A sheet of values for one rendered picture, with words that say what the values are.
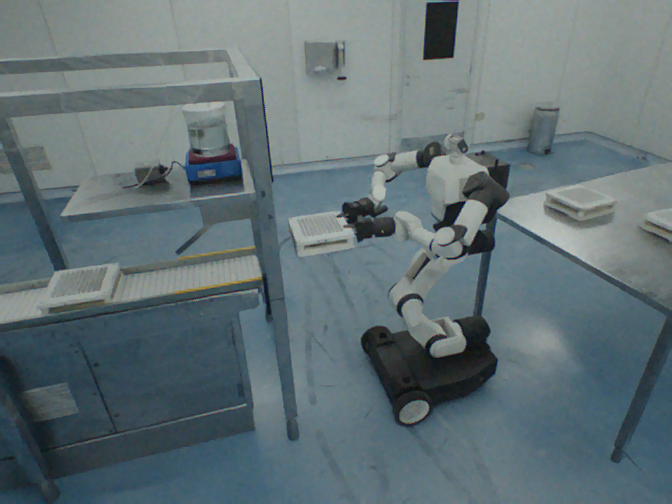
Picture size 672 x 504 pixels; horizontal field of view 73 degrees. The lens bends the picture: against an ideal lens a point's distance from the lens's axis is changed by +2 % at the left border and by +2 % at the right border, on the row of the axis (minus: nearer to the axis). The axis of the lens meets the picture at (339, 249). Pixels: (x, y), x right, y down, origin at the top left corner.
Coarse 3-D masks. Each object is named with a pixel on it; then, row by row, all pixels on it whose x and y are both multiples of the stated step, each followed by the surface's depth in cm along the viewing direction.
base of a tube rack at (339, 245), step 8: (344, 240) 190; (296, 248) 186; (304, 248) 186; (312, 248) 185; (320, 248) 185; (328, 248) 186; (336, 248) 187; (344, 248) 188; (352, 248) 189; (304, 256) 185
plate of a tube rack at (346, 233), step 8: (304, 216) 202; (296, 224) 195; (336, 224) 194; (344, 224) 194; (296, 232) 189; (336, 232) 187; (344, 232) 187; (352, 232) 187; (296, 240) 182; (304, 240) 182; (312, 240) 182; (320, 240) 183; (328, 240) 184
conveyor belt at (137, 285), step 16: (144, 272) 196; (160, 272) 195; (176, 272) 195; (192, 272) 195; (208, 272) 194; (224, 272) 194; (240, 272) 193; (256, 272) 193; (128, 288) 185; (144, 288) 185; (160, 288) 185; (176, 288) 184; (192, 288) 184; (0, 304) 178; (16, 304) 178; (32, 304) 178; (0, 320) 170
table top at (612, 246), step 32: (544, 192) 263; (608, 192) 260; (640, 192) 258; (512, 224) 233; (544, 224) 228; (576, 224) 227; (608, 224) 226; (576, 256) 200; (608, 256) 199; (640, 256) 199; (640, 288) 178
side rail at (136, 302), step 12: (216, 288) 178; (228, 288) 180; (240, 288) 181; (132, 300) 172; (144, 300) 173; (156, 300) 174; (168, 300) 175; (60, 312) 167; (72, 312) 167; (84, 312) 169; (96, 312) 170; (0, 324) 162; (12, 324) 164; (24, 324) 165
